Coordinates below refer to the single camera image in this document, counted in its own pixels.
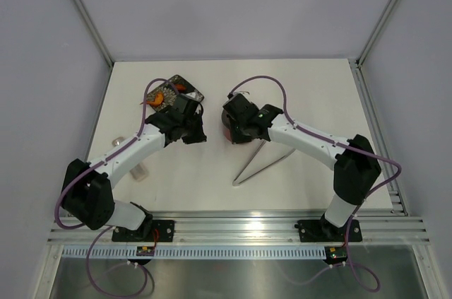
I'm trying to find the toy red sausage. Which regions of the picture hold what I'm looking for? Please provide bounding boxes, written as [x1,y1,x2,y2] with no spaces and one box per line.
[174,83,187,93]

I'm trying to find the metal food tongs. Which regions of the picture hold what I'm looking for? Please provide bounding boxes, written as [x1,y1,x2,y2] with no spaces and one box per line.
[232,141,295,187]

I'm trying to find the red steel lunch box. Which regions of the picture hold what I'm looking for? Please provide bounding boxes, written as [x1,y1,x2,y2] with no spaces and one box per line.
[221,110,233,143]

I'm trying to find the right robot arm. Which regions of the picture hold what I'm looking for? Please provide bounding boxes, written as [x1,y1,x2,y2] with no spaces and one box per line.
[222,93,381,240]

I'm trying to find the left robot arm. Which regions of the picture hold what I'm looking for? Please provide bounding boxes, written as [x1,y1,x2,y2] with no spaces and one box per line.
[54,94,207,241]

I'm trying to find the black square plate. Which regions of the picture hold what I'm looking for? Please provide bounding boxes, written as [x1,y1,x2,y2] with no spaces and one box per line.
[148,75,204,112]

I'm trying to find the clear plastic cutlery case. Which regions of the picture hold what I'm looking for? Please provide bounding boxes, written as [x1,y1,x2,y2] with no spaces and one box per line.
[112,139,148,182]

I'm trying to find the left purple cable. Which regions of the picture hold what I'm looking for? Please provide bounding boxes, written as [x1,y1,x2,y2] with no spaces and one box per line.
[53,78,177,296]

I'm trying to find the purple cable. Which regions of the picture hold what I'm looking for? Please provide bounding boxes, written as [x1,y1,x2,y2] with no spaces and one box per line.
[227,75,403,291]
[53,78,177,296]

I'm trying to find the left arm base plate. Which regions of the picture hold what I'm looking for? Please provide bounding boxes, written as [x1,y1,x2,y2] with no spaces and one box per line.
[112,219,175,242]

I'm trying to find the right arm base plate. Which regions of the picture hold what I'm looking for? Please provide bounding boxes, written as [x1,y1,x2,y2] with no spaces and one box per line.
[294,219,363,242]

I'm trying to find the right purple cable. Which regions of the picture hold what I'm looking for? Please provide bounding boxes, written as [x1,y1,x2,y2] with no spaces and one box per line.
[227,75,403,291]

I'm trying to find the left frame post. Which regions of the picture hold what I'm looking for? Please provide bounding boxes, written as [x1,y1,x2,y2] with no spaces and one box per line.
[71,0,114,70]

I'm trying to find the frame post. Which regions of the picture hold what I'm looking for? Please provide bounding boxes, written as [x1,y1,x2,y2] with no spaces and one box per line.
[71,0,114,70]
[356,0,401,69]

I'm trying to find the right side aluminium rail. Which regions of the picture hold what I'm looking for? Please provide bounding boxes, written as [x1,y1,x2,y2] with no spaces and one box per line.
[348,59,410,216]

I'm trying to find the aluminium rail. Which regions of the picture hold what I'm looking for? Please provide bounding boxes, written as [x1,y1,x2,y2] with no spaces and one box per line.
[348,59,410,216]
[47,209,430,245]

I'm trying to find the aluminium front rail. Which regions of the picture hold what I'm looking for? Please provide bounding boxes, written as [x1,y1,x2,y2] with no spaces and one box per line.
[47,209,430,245]

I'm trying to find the slotted white cable duct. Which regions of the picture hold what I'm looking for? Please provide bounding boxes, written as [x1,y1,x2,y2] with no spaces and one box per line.
[62,245,326,260]

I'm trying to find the right frame post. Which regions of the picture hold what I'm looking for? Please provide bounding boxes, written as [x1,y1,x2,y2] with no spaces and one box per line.
[356,0,401,69]

